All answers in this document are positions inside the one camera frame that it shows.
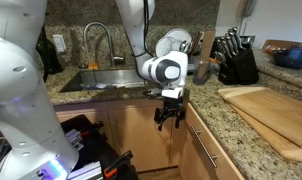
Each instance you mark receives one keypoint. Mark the stainless steel sink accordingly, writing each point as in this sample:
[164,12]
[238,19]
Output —
[104,80]

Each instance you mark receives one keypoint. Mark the dark green glass bottle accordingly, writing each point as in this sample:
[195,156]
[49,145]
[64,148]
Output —
[47,52]

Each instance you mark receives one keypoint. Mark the black knife block with knives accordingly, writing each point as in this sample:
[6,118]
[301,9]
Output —
[237,62]

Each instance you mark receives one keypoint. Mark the orange sponge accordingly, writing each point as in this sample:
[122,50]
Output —
[93,66]

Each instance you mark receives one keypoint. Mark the light wooden cutting board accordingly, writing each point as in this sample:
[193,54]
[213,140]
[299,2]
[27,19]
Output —
[279,112]

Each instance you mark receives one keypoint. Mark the wooden kitchen drawer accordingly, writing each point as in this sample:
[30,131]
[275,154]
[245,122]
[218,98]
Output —
[203,158]

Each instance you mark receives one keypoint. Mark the lower wooden cutting board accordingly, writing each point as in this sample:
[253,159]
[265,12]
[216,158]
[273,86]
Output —
[282,145]

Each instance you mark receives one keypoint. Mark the tall wooden board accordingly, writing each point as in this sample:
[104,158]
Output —
[208,40]

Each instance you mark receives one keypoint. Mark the dish rack with plates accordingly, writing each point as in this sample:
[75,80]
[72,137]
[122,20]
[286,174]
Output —
[179,39]

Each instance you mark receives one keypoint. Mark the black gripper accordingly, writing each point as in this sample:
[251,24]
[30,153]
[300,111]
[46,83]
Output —
[171,108]

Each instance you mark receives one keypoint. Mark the dark blue bowl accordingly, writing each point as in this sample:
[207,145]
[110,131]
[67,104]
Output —
[291,58]

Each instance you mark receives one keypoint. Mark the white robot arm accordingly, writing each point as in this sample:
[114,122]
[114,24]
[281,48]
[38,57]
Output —
[28,120]

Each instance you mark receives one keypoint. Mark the wooden tray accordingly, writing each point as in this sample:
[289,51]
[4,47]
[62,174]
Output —
[288,47]

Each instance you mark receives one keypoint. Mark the glass cup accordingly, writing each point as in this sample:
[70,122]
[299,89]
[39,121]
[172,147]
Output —
[201,74]

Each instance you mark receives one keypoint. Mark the white wall outlet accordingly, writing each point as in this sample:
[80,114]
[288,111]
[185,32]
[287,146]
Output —
[59,43]

